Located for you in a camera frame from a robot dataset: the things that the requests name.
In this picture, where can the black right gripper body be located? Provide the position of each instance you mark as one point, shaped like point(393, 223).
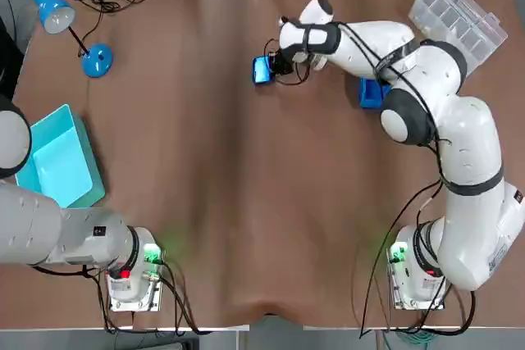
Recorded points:
point(285, 61)

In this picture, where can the small blue parts tray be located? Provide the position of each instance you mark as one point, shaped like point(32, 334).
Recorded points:
point(261, 71)

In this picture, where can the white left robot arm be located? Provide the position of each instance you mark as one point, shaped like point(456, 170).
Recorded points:
point(41, 227)

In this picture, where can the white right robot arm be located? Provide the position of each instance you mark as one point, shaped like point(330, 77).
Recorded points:
point(467, 153)

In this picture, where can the blue storage bin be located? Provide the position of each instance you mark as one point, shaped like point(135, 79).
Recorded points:
point(369, 98)

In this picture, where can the clear plastic organizer box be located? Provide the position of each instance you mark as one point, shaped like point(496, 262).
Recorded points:
point(451, 10)

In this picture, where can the teal plastic box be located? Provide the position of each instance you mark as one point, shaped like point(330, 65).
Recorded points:
point(61, 161)

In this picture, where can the blue desk lamp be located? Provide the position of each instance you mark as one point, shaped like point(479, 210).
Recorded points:
point(96, 63)

